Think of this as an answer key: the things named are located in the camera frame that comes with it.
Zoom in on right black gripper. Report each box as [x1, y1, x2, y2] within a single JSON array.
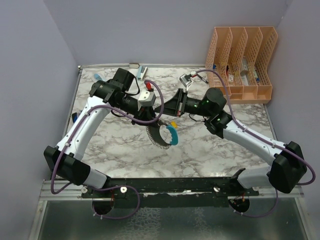
[[154, 88, 213, 118]]

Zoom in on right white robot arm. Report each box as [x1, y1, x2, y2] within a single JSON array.
[[155, 88, 307, 196]]

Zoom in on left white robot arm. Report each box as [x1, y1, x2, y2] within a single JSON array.
[[43, 68, 160, 198]]

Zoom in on yellow key tag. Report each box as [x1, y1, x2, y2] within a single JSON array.
[[170, 121, 178, 128]]

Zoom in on black pen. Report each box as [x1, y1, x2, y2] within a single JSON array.
[[197, 74, 209, 84]]

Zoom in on light blue white stapler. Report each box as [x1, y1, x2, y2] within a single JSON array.
[[136, 65, 148, 81]]

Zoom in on blue packaged item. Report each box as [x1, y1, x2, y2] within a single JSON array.
[[93, 73, 105, 82]]

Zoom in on orange desk file organizer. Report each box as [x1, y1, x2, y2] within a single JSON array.
[[204, 26, 278, 104]]

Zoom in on items in organizer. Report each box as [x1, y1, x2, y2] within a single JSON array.
[[226, 56, 260, 86]]

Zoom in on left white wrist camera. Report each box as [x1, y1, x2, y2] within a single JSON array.
[[137, 90, 156, 107]]

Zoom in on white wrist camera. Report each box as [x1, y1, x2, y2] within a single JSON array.
[[137, 90, 156, 107], [179, 74, 194, 92]]

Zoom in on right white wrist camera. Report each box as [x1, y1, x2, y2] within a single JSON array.
[[179, 74, 194, 92]]

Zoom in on beige wall clip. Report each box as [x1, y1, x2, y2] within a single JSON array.
[[128, 63, 140, 69]]

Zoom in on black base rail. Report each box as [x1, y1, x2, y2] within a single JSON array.
[[81, 176, 259, 208]]

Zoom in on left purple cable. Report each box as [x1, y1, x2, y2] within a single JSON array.
[[50, 79, 165, 221]]

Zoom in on purple cable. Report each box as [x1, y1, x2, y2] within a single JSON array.
[[192, 69, 316, 217], [50, 79, 165, 221]]

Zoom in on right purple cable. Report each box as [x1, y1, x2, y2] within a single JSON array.
[[192, 69, 316, 217]]

